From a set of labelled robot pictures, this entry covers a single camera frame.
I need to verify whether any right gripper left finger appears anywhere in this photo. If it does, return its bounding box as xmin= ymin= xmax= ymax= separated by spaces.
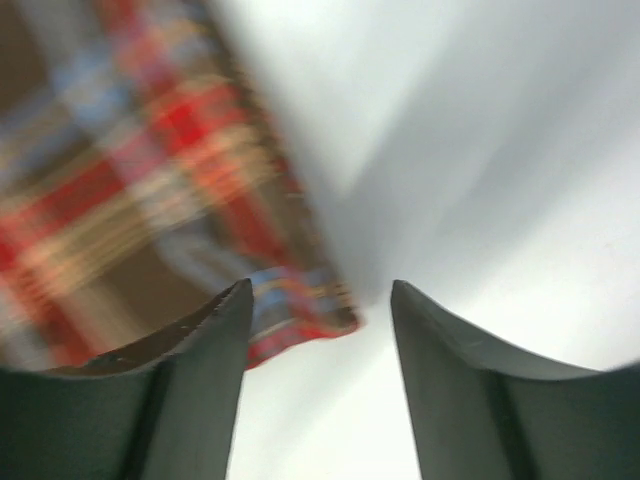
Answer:
xmin=1 ymin=280 xmax=253 ymax=479

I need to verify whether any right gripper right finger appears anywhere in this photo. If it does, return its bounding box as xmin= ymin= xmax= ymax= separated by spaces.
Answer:
xmin=390 ymin=280 xmax=639 ymax=480

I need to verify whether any red brown plaid shirt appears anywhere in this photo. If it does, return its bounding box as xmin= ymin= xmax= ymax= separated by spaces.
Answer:
xmin=1 ymin=1 xmax=359 ymax=370

